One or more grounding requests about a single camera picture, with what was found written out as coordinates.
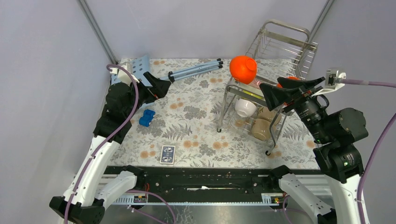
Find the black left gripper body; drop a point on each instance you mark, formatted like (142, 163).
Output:
(144, 94)

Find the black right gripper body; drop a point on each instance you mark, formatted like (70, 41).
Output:
(304, 104)

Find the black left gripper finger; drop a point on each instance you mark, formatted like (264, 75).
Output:
(154, 83)
(161, 87)

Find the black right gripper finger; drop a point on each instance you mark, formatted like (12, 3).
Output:
(276, 96)
(310, 83)

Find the orange plastic bowl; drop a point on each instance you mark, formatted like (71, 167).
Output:
(287, 82)
(243, 69)

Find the stainless steel dish rack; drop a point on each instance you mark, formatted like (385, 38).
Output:
(281, 49)

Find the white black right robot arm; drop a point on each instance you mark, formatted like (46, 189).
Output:
(338, 159)

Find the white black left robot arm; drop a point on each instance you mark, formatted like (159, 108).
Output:
(82, 202)

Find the beige floral bowl rear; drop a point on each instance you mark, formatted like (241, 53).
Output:
(265, 114)

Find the beige floral bowl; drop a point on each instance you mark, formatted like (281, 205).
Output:
(260, 129)
(265, 114)

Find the blue toy car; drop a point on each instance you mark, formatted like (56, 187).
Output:
(147, 117)

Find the light blue perforated panel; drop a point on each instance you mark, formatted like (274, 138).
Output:
(139, 66)

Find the white ceramic bowl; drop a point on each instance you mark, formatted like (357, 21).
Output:
(245, 108)

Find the beige floral bowl front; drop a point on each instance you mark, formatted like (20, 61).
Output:
(260, 129)

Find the floral patterned table mat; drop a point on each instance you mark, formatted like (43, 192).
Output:
(187, 119)

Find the blue playing card box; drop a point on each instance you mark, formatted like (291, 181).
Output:
(167, 155)

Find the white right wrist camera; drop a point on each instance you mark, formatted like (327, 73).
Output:
(333, 81)

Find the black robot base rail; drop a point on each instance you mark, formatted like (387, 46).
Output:
(208, 186)

